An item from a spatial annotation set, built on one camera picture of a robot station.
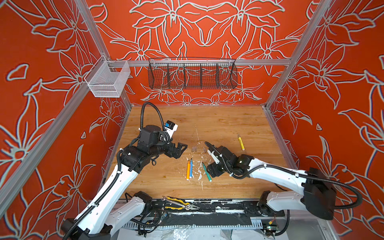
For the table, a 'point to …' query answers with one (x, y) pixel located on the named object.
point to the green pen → (207, 173)
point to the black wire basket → (168, 73)
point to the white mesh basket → (107, 78)
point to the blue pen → (191, 168)
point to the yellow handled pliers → (186, 205)
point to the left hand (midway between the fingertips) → (179, 141)
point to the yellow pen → (241, 142)
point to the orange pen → (188, 170)
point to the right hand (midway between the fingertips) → (209, 166)
